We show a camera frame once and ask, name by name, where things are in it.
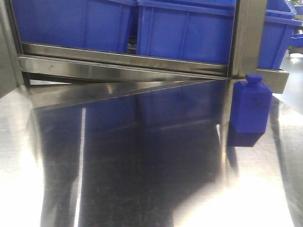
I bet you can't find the blue bottle-shaped part right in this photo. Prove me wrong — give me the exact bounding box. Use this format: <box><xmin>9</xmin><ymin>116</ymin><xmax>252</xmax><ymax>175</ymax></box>
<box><xmin>230</xmin><ymin>73</ymin><xmax>273</xmax><ymax>133</ymax></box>

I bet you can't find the blue bin upper middle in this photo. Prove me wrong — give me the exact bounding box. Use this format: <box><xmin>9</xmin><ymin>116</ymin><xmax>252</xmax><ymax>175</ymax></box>
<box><xmin>136</xmin><ymin>0</ymin><xmax>235</xmax><ymax>64</ymax></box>

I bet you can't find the blue bin upper left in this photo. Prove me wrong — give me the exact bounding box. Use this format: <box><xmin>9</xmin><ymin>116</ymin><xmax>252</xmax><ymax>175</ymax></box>
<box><xmin>12</xmin><ymin>0</ymin><xmax>137</xmax><ymax>53</ymax></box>

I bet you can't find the stainless steel shelf frame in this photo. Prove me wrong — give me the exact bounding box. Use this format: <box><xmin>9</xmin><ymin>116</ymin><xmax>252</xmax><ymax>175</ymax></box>
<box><xmin>0</xmin><ymin>0</ymin><xmax>289</xmax><ymax>96</ymax></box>

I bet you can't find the blue bin far right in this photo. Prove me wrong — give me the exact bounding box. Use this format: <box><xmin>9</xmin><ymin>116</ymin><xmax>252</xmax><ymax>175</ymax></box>
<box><xmin>258</xmin><ymin>0</ymin><xmax>303</xmax><ymax>70</ymax></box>

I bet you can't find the blue bin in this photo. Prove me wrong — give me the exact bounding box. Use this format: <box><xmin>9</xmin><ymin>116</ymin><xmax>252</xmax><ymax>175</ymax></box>
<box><xmin>258</xmin><ymin>0</ymin><xmax>303</xmax><ymax>70</ymax></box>
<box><xmin>136</xmin><ymin>0</ymin><xmax>235</xmax><ymax>64</ymax></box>
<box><xmin>12</xmin><ymin>0</ymin><xmax>137</xmax><ymax>53</ymax></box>

